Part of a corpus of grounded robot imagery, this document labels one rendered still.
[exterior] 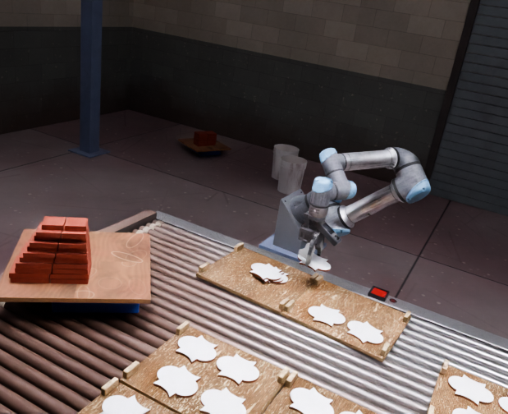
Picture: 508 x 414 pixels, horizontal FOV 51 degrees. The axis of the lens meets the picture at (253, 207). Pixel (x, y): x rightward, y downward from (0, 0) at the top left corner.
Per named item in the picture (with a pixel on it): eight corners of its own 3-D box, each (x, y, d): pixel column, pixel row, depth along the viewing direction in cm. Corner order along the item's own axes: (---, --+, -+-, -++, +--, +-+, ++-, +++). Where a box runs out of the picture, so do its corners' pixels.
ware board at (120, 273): (24, 232, 216) (24, 228, 215) (149, 237, 226) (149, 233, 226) (-8, 301, 171) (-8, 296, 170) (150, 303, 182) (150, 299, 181)
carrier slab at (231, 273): (240, 249, 250) (241, 246, 250) (318, 281, 232) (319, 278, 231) (195, 276, 222) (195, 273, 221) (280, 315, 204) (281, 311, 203)
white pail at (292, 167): (271, 190, 590) (276, 158, 575) (281, 183, 615) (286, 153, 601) (296, 198, 580) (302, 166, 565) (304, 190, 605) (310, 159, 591)
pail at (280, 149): (296, 182, 626) (302, 153, 612) (272, 181, 620) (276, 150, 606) (290, 173, 653) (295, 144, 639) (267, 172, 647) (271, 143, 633)
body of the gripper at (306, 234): (305, 235, 222) (310, 209, 218) (324, 241, 218) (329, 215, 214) (297, 241, 216) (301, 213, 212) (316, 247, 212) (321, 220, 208)
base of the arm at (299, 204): (295, 192, 272) (310, 184, 267) (313, 216, 274) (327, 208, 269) (286, 205, 260) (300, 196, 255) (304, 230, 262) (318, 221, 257)
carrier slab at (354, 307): (319, 281, 232) (320, 278, 231) (410, 319, 214) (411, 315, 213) (281, 315, 204) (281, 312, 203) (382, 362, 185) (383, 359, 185)
